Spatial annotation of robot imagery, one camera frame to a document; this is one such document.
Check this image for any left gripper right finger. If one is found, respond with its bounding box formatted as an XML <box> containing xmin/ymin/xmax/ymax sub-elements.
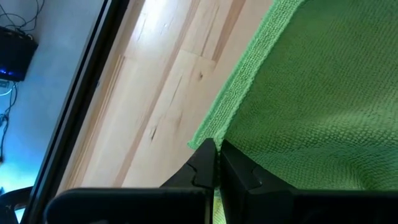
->
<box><xmin>219</xmin><ymin>139</ymin><xmax>398</xmax><ymax>224</ymax></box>

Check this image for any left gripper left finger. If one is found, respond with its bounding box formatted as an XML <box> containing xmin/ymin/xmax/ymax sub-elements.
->
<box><xmin>43</xmin><ymin>138</ymin><xmax>218</xmax><ymax>224</ymax></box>

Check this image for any green microfiber towel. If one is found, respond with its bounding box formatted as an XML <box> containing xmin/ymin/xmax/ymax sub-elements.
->
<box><xmin>187</xmin><ymin>0</ymin><xmax>398</xmax><ymax>224</ymax></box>

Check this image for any black electronics box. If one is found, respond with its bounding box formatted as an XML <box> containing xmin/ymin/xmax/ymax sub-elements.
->
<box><xmin>0</xmin><ymin>26</ymin><xmax>39</xmax><ymax>83</ymax></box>

